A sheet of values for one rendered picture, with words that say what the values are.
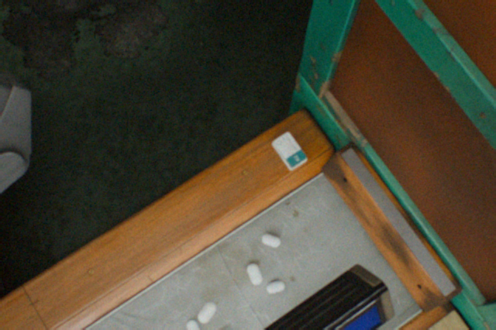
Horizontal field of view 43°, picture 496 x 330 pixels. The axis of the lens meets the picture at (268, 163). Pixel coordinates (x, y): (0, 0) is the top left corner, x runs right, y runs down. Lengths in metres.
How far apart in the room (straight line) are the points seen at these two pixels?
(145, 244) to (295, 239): 0.26
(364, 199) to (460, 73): 0.41
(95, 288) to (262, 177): 0.34
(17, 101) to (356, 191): 0.54
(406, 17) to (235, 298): 0.60
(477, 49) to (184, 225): 0.63
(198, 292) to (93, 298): 0.18
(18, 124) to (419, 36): 0.51
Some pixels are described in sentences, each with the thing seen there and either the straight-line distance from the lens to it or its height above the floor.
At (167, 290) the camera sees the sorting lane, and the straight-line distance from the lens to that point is 1.13.
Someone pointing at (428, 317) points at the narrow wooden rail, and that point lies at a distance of 1.14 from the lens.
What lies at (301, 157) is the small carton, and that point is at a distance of 1.13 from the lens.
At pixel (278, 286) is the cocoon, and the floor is 0.76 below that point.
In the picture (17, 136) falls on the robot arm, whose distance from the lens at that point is 0.87.
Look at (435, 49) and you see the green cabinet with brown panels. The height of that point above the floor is 1.25.
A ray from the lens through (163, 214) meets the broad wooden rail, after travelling 1.13.
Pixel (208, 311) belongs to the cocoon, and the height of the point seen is 0.76.
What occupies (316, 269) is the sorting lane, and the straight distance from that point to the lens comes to 1.14.
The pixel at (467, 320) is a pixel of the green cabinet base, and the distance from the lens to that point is 1.15.
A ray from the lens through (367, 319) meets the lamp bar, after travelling 0.79.
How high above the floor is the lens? 1.86
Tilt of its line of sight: 73 degrees down
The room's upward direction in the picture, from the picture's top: 9 degrees clockwise
